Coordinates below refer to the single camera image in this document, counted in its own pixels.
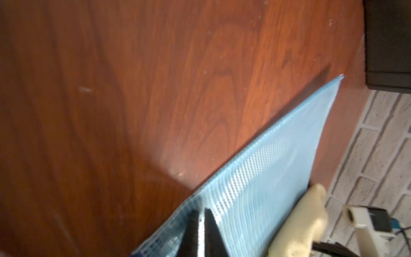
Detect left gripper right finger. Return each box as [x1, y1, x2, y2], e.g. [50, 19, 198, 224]
[204, 208, 229, 257]

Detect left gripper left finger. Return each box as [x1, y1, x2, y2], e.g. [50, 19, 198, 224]
[176, 211, 199, 257]

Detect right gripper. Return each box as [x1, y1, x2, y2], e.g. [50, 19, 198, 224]
[311, 242, 359, 257]

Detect yellow cleaning cloth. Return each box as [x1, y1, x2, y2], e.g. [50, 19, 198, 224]
[267, 183, 328, 257]

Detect blue document bag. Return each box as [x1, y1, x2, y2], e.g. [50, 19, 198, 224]
[132, 75, 344, 257]

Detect black plastic toolbox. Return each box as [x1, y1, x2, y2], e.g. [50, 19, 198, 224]
[363, 1, 411, 94]

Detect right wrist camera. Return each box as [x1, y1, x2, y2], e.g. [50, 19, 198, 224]
[342, 205, 395, 257]

